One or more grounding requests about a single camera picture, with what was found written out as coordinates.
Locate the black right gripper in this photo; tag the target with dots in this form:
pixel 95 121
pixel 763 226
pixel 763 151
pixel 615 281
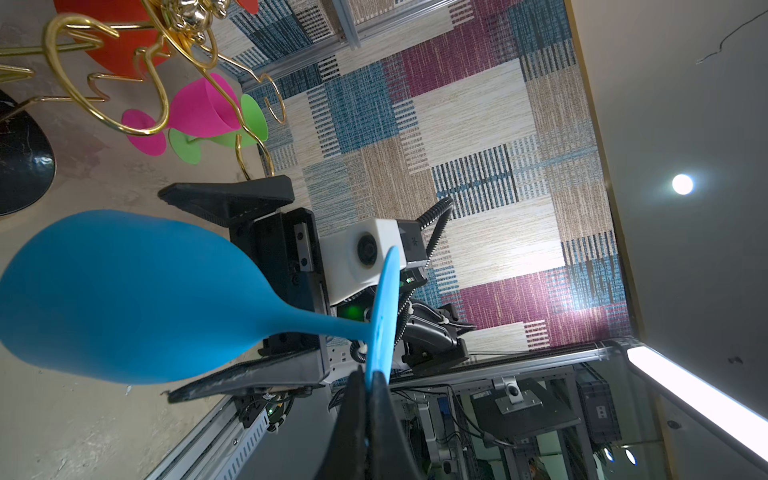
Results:
pixel 285 247

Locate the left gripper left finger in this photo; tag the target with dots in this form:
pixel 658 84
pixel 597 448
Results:
pixel 346 455

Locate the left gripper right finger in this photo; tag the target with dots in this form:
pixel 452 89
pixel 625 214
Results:
pixel 389 455

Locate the blue front wine glass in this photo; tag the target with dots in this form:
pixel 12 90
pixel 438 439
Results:
pixel 138 300

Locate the green front wine glass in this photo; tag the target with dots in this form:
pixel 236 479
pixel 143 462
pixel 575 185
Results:
pixel 188 148

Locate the pink wine glass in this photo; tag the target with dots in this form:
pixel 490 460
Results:
pixel 197 110

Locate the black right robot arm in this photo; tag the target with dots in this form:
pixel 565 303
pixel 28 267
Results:
pixel 431 336

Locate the gold wine glass rack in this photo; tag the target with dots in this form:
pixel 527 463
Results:
pixel 185 50

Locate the red wine glass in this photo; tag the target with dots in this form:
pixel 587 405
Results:
pixel 116 55

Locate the long ceiling light strip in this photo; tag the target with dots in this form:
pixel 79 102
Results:
pixel 738 426

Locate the round ceiling light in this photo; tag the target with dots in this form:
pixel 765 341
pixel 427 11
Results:
pixel 683 184

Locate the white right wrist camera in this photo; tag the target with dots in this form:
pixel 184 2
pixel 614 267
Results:
pixel 353 258

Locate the aluminium mounting rail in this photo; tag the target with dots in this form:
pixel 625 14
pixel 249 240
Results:
pixel 223 441

